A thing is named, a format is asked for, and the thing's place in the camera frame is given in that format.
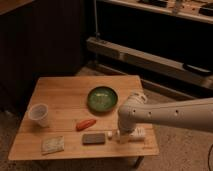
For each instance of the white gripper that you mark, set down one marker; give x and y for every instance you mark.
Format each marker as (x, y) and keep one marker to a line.
(125, 128)

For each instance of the clear plastic bottle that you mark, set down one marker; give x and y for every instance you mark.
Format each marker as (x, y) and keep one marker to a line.
(138, 134)

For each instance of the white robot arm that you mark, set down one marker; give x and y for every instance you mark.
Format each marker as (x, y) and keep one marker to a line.
(190, 114)

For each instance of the green ceramic bowl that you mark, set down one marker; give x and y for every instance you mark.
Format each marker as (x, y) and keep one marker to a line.
(102, 99)

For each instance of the grey sponge block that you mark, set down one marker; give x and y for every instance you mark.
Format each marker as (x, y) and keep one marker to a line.
(97, 138)

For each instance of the orange carrot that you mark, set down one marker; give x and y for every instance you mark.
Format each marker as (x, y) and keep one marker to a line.
(85, 124)

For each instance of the wooden table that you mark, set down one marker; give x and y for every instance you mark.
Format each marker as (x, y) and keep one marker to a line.
(66, 101)

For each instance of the beige scouring pad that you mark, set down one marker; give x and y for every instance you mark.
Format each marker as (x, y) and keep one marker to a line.
(52, 145)

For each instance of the clear plastic cup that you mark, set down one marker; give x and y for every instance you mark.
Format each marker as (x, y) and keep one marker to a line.
(39, 114)

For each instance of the black flat object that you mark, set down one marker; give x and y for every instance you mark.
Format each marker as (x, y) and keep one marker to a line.
(197, 70)

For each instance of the vertical metal pole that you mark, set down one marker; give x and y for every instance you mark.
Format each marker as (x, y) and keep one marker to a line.
(97, 33)

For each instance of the background shelf counter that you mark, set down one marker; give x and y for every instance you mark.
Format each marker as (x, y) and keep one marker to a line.
(187, 9)

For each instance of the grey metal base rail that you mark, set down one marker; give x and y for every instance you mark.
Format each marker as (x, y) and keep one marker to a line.
(148, 61)

